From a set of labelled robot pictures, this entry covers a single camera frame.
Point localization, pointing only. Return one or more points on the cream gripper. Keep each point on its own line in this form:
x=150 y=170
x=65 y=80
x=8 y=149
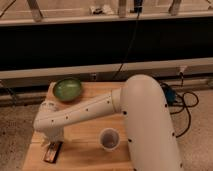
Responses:
x=47 y=140

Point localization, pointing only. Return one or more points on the green bowl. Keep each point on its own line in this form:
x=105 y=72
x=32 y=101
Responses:
x=67 y=89

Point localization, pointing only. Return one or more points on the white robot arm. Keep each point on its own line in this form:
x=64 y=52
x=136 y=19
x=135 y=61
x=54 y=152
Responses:
x=150 y=132

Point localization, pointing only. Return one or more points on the blue power box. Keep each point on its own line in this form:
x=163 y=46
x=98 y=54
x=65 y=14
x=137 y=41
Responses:
x=170 y=96

